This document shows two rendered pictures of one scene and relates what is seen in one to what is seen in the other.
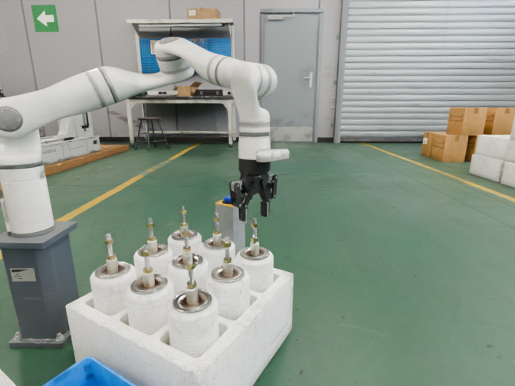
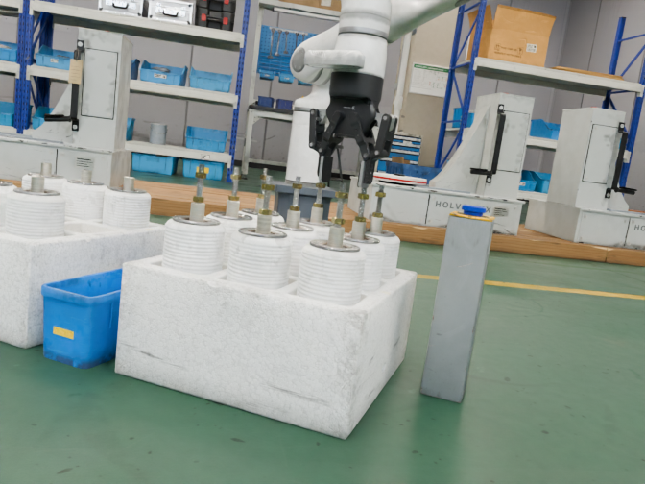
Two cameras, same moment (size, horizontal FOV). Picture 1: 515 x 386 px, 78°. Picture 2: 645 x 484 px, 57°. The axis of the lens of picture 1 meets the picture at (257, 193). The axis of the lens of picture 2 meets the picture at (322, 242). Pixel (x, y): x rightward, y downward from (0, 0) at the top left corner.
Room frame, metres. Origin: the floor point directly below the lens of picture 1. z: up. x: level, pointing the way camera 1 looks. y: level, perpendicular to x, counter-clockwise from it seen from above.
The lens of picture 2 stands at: (0.55, -0.83, 0.39)
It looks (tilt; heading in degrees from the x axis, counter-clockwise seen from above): 9 degrees down; 79
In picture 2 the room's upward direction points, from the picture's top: 7 degrees clockwise
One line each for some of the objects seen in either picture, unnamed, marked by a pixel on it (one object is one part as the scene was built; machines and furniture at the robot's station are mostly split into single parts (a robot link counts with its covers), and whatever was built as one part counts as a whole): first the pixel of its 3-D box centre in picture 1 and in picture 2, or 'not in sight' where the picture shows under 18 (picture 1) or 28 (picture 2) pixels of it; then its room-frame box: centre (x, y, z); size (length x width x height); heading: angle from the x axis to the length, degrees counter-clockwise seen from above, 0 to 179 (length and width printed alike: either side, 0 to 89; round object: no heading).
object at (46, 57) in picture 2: not in sight; (64, 60); (-0.85, 4.98, 0.90); 0.50 x 0.38 x 0.21; 89
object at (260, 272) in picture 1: (254, 285); (326, 305); (0.74, 0.01, 0.16); 0.10 x 0.10 x 0.18
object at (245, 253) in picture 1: (254, 253); (334, 246); (0.74, 0.01, 0.25); 0.08 x 0.08 x 0.01
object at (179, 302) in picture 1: (192, 300); (196, 221); (0.53, 0.12, 0.25); 0.08 x 0.08 x 0.01
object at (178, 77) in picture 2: not in sight; (164, 74); (0.02, 4.95, 0.90); 0.50 x 0.38 x 0.21; 87
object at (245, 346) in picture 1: (191, 318); (281, 317); (0.70, 0.17, 0.09); 0.39 x 0.39 x 0.18; 60
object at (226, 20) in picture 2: not in sight; (214, 23); (0.43, 4.90, 1.41); 0.42 x 0.35 x 0.17; 90
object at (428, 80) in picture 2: not in sight; (430, 80); (2.98, 6.09, 1.38); 0.49 x 0.02 x 0.35; 179
